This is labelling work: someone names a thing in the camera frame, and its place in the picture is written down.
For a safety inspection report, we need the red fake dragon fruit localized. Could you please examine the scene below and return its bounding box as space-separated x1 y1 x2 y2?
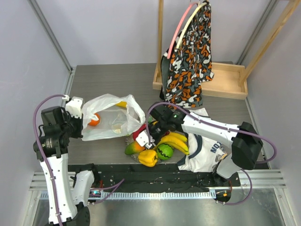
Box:
132 124 146 141

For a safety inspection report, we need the yellow fake banana bunch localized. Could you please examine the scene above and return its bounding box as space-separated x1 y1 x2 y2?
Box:
155 132 190 155

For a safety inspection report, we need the green fake watermelon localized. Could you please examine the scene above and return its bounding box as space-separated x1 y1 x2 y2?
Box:
156 144 174 160

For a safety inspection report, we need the green orange fake mango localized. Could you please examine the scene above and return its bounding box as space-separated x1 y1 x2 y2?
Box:
125 141 145 155

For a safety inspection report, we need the yellow fake bell pepper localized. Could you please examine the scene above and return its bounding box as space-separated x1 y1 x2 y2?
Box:
138 150 158 167

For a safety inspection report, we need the white plastic bag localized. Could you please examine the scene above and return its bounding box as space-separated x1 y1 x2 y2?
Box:
82 94 146 141

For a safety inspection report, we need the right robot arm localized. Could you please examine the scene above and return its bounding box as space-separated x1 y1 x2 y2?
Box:
147 102 263 186

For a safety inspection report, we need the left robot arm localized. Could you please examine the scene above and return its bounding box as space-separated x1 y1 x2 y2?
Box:
33 106 100 226

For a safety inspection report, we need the fake orange fruit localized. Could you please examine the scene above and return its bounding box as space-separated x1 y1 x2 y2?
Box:
88 113 101 127

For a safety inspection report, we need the single yellow fake banana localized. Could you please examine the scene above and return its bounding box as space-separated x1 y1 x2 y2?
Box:
116 101 127 108

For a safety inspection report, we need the round glass plate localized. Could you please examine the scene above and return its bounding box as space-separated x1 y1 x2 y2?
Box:
126 136 161 164

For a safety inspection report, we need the white navy-trimmed tank top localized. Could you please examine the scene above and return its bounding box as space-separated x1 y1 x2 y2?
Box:
176 107 229 174

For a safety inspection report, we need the zebra striped garment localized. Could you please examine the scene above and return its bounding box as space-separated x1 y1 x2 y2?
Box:
159 52 170 101

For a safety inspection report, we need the camouflage patterned garment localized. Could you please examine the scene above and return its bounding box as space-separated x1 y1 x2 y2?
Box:
164 0 214 108

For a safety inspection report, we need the wooden clothes rack base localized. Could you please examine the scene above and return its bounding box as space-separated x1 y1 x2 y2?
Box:
152 0 301 100

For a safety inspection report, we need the pink clothes hanger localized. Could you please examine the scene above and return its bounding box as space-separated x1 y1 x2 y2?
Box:
166 2 198 59

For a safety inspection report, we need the cream clothes hanger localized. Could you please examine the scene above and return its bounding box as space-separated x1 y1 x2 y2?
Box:
175 1 208 49

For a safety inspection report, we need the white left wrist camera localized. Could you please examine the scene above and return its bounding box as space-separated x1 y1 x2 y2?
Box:
62 95 84 119

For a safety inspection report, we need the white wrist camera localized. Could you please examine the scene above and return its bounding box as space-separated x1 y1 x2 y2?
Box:
62 95 84 119
136 130 156 149

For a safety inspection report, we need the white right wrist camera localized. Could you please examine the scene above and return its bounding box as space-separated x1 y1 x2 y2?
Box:
136 130 156 149

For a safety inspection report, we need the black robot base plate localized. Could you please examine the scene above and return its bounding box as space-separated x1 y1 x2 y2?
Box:
68 163 241 192

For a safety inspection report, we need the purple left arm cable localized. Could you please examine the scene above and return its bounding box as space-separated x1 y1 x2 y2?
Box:
32 94 125 226

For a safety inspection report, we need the white slotted cable duct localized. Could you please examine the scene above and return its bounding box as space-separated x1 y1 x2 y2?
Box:
40 191 217 201

